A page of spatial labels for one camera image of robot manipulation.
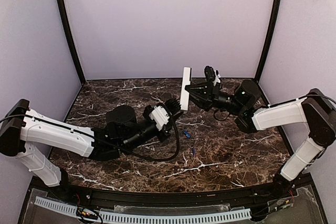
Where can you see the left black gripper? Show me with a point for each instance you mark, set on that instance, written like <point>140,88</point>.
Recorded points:
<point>165,128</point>

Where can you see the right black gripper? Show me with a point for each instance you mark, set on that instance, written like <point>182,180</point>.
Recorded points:
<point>209,96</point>

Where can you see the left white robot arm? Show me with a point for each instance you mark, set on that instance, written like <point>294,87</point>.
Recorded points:
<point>22,127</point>

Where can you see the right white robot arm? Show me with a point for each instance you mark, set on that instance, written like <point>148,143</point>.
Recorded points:
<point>314,109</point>

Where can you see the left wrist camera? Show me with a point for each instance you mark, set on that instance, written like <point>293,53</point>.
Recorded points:
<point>160,116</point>

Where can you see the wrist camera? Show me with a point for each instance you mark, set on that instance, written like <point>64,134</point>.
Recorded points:
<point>160,116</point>
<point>212,76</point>

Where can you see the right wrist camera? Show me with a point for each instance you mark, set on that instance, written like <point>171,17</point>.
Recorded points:
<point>212,76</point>

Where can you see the right grey cable duct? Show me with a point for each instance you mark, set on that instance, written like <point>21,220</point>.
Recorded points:
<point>221,217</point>

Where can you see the grey cable duct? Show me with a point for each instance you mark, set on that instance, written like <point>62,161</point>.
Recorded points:
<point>82,214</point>
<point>221,217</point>

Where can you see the black front rail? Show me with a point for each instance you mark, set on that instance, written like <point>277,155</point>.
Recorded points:
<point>253,196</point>

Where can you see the left grey cable duct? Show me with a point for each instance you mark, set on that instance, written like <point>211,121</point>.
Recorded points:
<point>82,214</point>

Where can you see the right black frame post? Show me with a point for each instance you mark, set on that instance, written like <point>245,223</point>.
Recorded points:
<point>268,39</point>

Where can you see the black frame post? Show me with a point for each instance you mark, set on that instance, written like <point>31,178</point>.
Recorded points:
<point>268,39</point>
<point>70,40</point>

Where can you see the left black frame post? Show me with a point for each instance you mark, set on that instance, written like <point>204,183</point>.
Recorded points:
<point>70,40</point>

